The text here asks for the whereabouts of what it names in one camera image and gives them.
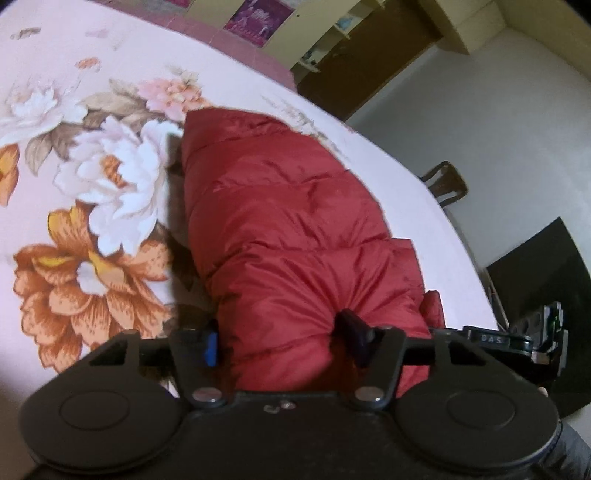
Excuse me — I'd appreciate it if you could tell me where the black flat panel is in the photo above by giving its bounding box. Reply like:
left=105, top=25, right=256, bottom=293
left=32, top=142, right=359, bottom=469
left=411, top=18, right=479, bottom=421
left=487, top=218, right=590, bottom=417

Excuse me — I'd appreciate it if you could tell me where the wooden chair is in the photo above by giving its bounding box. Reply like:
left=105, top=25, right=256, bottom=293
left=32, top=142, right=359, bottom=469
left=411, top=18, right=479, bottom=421
left=420, top=161, right=469, bottom=209

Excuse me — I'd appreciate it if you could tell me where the purple poster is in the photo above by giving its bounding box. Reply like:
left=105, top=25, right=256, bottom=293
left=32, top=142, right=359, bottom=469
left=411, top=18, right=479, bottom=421
left=166, top=0, right=192, bottom=9
left=223, top=0, right=294, bottom=47

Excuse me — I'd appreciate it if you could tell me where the pink floral bed sheet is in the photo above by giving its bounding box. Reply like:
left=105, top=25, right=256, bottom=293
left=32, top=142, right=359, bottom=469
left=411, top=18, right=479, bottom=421
left=1, top=1, right=496, bottom=479

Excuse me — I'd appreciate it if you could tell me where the brown wooden door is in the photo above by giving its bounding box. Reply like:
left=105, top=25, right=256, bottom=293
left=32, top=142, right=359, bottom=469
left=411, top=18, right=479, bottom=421
left=297, top=1, right=442, bottom=121

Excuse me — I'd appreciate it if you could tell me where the purple poster upper right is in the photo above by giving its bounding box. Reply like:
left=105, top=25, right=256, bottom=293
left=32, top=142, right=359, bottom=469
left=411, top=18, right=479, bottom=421
left=166, top=0, right=192, bottom=9

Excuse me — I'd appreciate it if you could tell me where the cream wardrobe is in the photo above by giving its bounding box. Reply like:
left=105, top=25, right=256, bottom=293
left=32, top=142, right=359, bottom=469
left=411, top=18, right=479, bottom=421
left=138, top=0, right=507, bottom=84

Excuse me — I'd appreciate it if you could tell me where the purple poster lower right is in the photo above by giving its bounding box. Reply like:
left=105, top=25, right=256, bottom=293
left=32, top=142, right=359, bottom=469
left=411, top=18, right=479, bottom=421
left=223, top=0, right=294, bottom=47

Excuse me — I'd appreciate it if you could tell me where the mauve quilted blanket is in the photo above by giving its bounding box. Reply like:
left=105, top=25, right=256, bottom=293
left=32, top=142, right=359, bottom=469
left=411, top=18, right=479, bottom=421
left=98, top=0, right=297, bottom=92

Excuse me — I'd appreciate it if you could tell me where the red puffer jacket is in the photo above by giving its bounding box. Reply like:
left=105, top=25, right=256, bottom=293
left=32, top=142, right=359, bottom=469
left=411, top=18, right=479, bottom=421
left=181, top=108, right=445, bottom=392

